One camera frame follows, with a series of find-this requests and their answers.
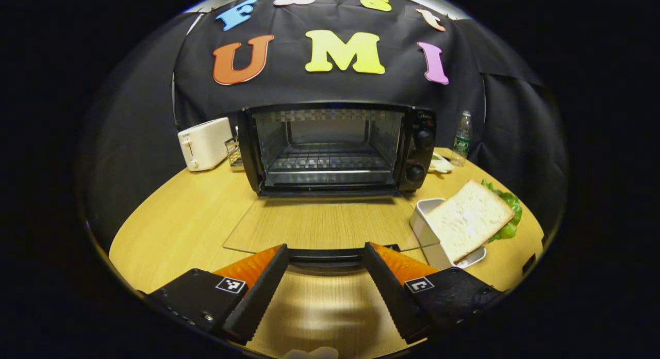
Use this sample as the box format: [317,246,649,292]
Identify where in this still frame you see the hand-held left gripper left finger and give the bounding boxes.
[139,244,289,345]

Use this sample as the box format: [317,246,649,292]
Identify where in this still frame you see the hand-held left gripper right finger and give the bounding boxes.
[364,242,503,345]

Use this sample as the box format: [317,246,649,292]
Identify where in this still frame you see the white bread lettuce sandwich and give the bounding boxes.
[425,179,523,264]

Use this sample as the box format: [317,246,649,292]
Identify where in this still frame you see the black electric oven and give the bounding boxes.
[223,102,439,272]

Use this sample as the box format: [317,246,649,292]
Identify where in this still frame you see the white rectangular plate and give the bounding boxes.
[410,198,487,270]

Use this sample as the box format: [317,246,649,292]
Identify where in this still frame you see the white divided grain dish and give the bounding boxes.
[430,152,455,174]

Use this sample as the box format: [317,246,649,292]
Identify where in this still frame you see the white toaster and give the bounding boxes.
[178,118,234,172]

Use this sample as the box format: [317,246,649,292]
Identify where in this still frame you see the clear plastic water bottle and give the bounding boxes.
[451,110,473,167]

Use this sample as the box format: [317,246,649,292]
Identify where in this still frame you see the small metal wire rack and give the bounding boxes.
[225,137,244,168]

